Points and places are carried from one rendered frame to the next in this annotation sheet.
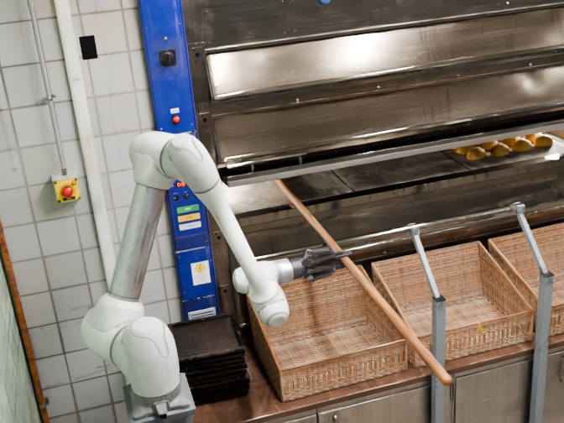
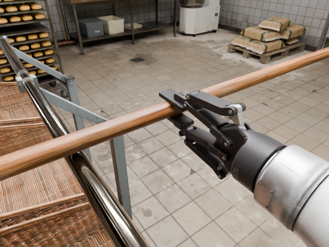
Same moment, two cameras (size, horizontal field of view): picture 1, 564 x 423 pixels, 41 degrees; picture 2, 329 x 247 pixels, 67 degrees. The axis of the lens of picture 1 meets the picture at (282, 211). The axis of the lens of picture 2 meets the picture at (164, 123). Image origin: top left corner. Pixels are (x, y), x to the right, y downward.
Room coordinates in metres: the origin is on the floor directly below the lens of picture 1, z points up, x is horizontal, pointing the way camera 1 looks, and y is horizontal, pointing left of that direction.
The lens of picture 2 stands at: (2.63, 0.16, 1.42)
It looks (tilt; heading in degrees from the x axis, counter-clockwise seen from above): 33 degrees down; 249
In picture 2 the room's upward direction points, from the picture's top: straight up
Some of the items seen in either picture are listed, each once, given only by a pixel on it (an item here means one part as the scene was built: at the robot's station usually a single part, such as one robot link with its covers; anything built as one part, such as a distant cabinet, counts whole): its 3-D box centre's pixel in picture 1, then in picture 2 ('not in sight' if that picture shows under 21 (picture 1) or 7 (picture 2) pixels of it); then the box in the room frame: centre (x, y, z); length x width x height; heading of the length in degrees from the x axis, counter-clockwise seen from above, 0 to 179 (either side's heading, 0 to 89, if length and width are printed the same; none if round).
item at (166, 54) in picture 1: (167, 52); not in sight; (2.83, 0.38, 1.92); 0.06 x 0.04 x 0.11; 105
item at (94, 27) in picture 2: not in sight; (90, 27); (2.18, -4.97, 0.35); 0.50 x 0.36 x 0.24; 105
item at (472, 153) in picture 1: (483, 132); not in sight; (3.73, -1.07, 1.21); 0.61 x 0.48 x 0.06; 15
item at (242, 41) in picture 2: not in sight; (249, 39); (-0.42, -3.57, 0.22); 0.62 x 0.36 x 0.15; 20
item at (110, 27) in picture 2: not in sight; (110, 24); (1.77, -5.08, 0.35); 0.50 x 0.36 x 0.24; 106
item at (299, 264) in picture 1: (302, 267); (243, 152); (2.43, -0.06, 1.19); 0.09 x 0.07 x 0.08; 105
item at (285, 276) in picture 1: (283, 271); (292, 184); (2.41, 0.01, 1.19); 0.09 x 0.06 x 0.09; 15
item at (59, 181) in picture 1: (67, 187); not in sight; (2.73, 0.82, 1.46); 0.10 x 0.07 x 0.10; 105
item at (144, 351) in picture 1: (148, 352); not in sight; (2.00, 0.45, 1.17); 0.18 x 0.16 x 0.22; 46
